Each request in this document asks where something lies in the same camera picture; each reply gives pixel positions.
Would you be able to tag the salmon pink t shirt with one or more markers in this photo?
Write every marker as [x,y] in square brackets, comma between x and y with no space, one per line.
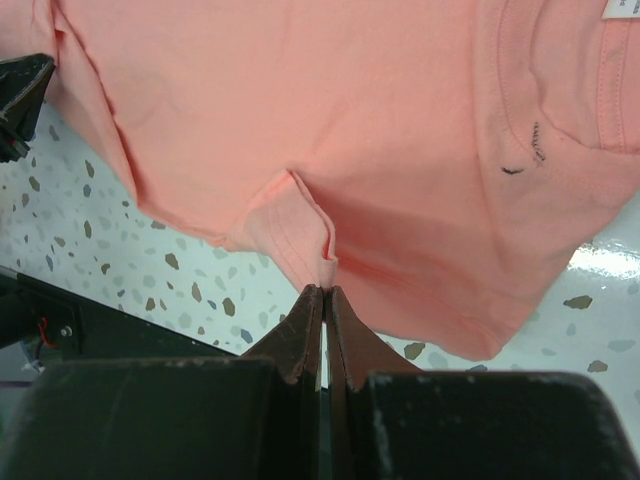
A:
[440,160]

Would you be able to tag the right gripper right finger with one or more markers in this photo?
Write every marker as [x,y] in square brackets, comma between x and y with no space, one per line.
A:
[355,351]

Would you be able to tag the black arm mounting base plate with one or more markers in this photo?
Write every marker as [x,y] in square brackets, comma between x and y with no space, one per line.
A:
[79,328]

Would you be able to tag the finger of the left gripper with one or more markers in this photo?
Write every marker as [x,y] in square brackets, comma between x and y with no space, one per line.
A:
[24,81]

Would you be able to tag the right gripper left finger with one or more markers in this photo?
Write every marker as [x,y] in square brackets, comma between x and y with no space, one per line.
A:
[295,344]

